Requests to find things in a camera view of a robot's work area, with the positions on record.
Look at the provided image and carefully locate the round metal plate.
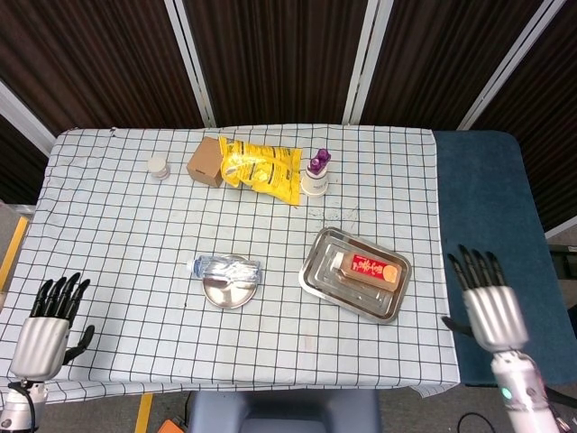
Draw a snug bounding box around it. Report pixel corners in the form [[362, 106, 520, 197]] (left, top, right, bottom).
[[201, 254, 262, 310]]

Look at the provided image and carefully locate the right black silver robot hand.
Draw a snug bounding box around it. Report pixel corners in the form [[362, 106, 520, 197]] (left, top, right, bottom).
[[441, 244, 529, 353]]

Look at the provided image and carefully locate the small cardboard box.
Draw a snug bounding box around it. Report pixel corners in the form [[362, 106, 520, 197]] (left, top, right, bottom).
[[186, 136, 225, 189]]

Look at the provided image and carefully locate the rectangular steel tray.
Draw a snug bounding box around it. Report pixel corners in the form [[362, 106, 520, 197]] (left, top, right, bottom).
[[298, 226, 412, 325]]

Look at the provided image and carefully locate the purple toy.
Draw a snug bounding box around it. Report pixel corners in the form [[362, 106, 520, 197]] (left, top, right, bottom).
[[307, 148, 333, 175]]

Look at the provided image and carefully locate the yellow snack bag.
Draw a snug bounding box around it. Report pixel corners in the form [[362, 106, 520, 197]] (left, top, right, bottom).
[[218, 134, 304, 207]]

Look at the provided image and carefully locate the black floor cable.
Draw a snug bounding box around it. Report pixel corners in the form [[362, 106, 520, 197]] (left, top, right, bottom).
[[457, 412, 497, 433]]

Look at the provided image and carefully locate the clear plastic bottle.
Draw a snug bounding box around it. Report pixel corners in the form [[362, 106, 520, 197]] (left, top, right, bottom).
[[188, 254, 263, 288]]

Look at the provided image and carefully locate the teal felt table cover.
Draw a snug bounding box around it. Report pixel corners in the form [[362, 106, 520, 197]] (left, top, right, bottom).
[[432, 130, 577, 388]]

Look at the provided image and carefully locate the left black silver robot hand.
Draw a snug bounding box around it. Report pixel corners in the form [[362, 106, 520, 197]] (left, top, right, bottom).
[[8, 272, 96, 382]]

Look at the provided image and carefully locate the dark equipment box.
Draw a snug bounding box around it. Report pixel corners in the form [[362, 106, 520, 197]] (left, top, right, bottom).
[[547, 243, 577, 281]]

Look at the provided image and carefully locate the white paper cup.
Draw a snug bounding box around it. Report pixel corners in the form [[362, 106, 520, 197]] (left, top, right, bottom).
[[299, 164, 330, 198]]

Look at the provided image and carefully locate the small white jar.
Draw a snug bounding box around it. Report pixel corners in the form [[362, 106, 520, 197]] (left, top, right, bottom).
[[147, 155, 171, 180]]

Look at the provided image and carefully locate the brown partition panel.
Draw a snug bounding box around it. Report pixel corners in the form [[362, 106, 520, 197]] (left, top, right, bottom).
[[182, 0, 378, 127], [0, 0, 206, 136], [360, 0, 554, 132], [0, 115, 49, 204], [468, 0, 577, 231]]

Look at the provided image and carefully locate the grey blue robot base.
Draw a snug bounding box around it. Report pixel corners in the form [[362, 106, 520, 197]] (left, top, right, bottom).
[[187, 391, 383, 433]]

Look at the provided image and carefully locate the brown milk tea bottle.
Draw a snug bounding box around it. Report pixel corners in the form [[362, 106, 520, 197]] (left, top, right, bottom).
[[331, 251, 402, 292]]

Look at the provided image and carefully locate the white checkered tablecloth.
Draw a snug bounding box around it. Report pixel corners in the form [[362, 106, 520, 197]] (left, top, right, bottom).
[[0, 124, 462, 402]]

